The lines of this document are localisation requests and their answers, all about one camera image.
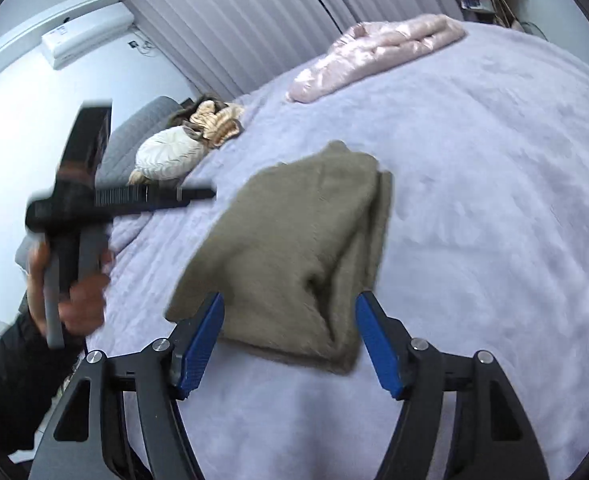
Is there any white round pleated cushion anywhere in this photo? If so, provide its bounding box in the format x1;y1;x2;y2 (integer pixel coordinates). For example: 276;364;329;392
135;126;208;181

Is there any olive brown knit sweater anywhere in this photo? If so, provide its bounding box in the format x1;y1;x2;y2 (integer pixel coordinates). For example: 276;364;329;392
165;141;393;375

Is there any person's left hand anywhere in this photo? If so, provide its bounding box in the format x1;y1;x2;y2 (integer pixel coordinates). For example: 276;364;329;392
26;242;113;337

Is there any peach beige crumpled garment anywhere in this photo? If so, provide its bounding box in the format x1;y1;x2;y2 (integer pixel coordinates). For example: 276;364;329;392
128;102;244;184

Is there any black sleeved left forearm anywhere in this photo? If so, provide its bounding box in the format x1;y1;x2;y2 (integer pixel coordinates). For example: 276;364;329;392
0;312;84;455

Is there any grey quilted headboard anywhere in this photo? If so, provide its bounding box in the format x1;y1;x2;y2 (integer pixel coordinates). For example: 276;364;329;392
13;95;183;273

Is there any grey pleated curtain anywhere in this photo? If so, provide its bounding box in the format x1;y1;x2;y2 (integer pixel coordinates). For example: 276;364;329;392
122;0;462;98

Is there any white wall air conditioner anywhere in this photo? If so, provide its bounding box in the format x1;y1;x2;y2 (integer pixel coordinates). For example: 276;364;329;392
40;2;134;70

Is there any pink satin padded jacket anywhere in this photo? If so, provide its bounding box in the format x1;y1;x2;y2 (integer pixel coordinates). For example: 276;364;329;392
287;14;467;104

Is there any dark brown garment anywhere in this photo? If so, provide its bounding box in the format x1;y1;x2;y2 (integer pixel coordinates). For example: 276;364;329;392
166;93;227;128

